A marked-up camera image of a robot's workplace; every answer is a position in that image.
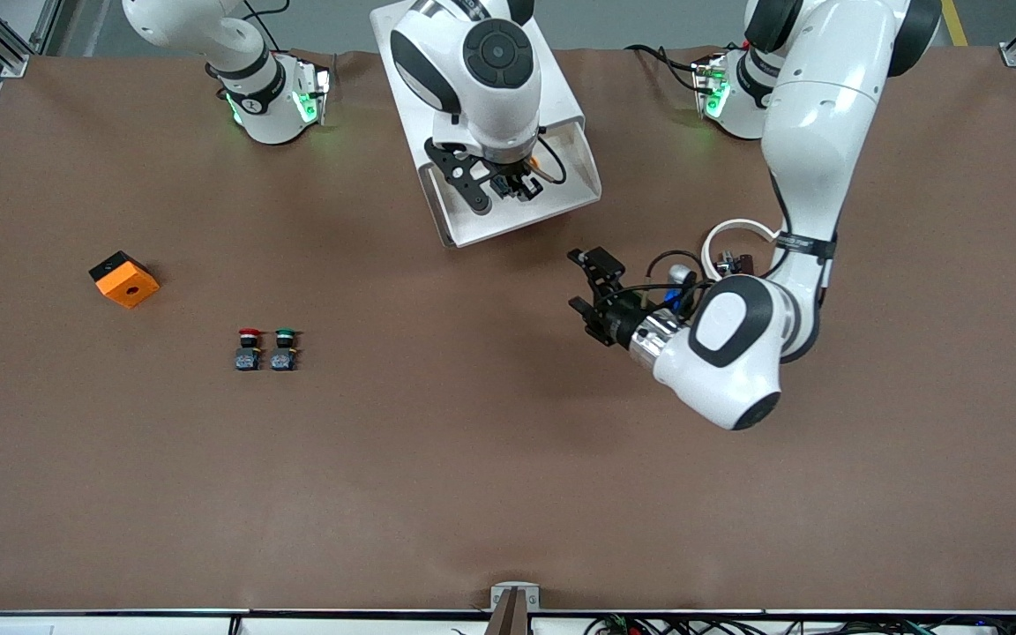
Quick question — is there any silver left arm base block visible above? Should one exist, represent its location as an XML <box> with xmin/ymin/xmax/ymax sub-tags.
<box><xmin>691</xmin><ymin>53</ymin><xmax>731</xmax><ymax>120</ymax></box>

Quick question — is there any silver right arm base block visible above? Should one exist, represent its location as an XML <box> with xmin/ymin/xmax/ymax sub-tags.
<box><xmin>292</xmin><ymin>60</ymin><xmax>337</xmax><ymax>127</ymax></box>

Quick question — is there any green push button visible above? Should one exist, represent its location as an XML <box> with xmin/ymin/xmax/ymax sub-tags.
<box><xmin>270</xmin><ymin>328</ymin><xmax>300</xmax><ymax>372</ymax></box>

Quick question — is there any white curved pipe clamp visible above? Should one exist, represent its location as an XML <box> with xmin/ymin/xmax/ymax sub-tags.
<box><xmin>702</xmin><ymin>218</ymin><xmax>779</xmax><ymax>265</ymax></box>

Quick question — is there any brown table cover sheet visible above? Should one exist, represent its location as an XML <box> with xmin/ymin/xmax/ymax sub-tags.
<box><xmin>0</xmin><ymin>44</ymin><xmax>1016</xmax><ymax>614</ymax></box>

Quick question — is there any orange box with hole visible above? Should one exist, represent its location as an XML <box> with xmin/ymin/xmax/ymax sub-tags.
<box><xmin>89</xmin><ymin>250</ymin><xmax>161</xmax><ymax>310</ymax></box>

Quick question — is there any black left base cable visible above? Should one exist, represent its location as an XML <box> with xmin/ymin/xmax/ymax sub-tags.
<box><xmin>627</xmin><ymin>42</ymin><xmax>703</xmax><ymax>93</ymax></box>

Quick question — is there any black base cable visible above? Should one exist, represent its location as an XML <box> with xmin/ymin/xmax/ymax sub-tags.
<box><xmin>243</xmin><ymin>0</ymin><xmax>315</xmax><ymax>61</ymax></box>
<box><xmin>627</xmin><ymin>42</ymin><xmax>703</xmax><ymax>93</ymax></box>

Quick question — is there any black right base cable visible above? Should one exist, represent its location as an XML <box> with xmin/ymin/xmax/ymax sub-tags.
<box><xmin>243</xmin><ymin>0</ymin><xmax>315</xmax><ymax>61</ymax></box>

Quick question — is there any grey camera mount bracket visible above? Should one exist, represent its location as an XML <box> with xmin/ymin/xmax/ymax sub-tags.
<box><xmin>489</xmin><ymin>582</ymin><xmax>542</xmax><ymax>635</ymax></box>

